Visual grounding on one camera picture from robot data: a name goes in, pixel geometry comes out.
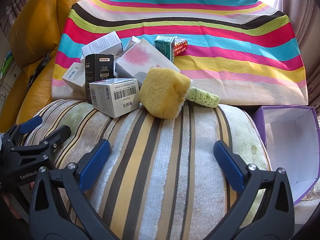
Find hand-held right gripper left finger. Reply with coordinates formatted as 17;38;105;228
29;139;118;240

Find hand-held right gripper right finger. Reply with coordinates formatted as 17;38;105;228
213;140;295;240

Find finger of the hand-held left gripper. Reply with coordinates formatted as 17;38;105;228
4;116;43;143
10;125;72;167

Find white box with barcode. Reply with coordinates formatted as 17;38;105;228
61;62;87;99
89;77;140;118

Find purple cardboard box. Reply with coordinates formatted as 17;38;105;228
251;105;320;204

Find green sponge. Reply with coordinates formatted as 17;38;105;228
186;85;220;108

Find black box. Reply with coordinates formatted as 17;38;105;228
84;53;118;104

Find yellow sponge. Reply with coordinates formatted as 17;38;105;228
139;68;192;119

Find white box pink flower print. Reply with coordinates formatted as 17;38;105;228
115;38;181;82

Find green box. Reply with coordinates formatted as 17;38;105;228
154;35;175;63

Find person's left hand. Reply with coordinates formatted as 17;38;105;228
0;181;34;220

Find white drawer cabinet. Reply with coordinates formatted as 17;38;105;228
0;51;23;115

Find dark patterned cloth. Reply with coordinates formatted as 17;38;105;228
26;51;54;90

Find yellow leather sofa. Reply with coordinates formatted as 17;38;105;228
0;0;94;135

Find white box with fine print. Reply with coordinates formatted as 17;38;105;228
80;31;123;64

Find small white box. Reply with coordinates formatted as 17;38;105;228
123;35;142;54

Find floral lace curtain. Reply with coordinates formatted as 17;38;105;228
306;65;320;105

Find red box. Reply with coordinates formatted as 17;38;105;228
174;36;188;55

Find colourful striped cloth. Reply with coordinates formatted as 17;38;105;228
51;0;308;105

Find beige drape curtain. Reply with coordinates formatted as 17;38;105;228
274;0;320;80

